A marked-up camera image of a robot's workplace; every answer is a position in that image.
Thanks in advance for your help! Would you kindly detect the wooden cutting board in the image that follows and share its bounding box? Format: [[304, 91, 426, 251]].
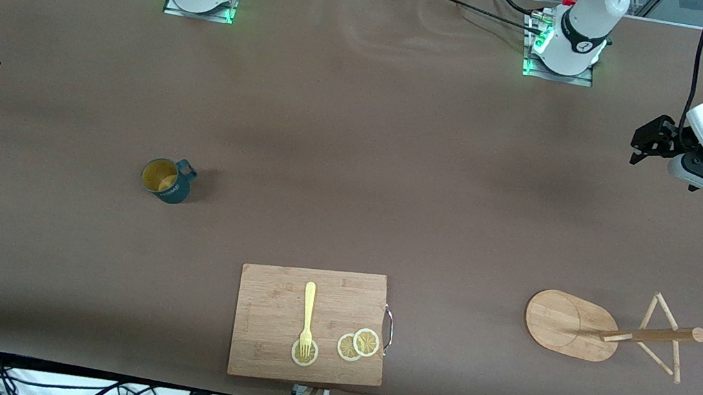
[[225, 254, 398, 395]]

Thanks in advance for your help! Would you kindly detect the wooden cup rack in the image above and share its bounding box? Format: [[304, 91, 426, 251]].
[[518, 273, 703, 388]]

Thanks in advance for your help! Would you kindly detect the black cable on table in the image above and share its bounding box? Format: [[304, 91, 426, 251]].
[[414, 0, 549, 37]]

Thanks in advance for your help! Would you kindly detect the metal cutting board handle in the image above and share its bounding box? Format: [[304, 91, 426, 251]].
[[377, 304, 398, 357]]

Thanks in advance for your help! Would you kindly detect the yellow plastic fork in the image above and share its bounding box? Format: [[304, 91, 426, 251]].
[[294, 281, 322, 361]]

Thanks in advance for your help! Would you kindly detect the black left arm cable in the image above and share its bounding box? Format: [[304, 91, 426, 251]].
[[679, 0, 703, 132]]

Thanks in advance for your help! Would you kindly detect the teal cup yellow inside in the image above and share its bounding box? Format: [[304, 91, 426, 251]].
[[137, 153, 201, 207]]

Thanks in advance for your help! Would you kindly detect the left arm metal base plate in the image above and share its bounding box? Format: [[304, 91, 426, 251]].
[[520, 12, 602, 88]]

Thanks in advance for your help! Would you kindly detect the lemon slice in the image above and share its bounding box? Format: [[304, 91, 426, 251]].
[[350, 326, 383, 360], [289, 336, 321, 369], [335, 332, 366, 364]]

